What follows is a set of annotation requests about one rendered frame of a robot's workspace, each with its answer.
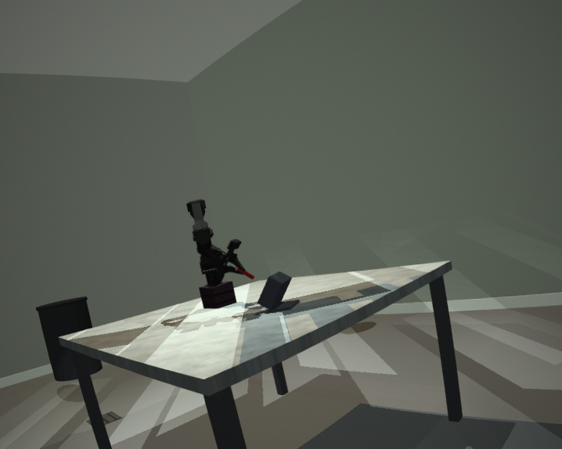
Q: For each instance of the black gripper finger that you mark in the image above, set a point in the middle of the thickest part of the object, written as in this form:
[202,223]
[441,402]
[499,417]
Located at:
[233,260]
[231,269]

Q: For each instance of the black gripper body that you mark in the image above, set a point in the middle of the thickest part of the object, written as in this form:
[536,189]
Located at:
[218,275]

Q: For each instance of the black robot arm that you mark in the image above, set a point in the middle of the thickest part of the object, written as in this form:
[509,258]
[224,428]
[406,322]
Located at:
[202,235]

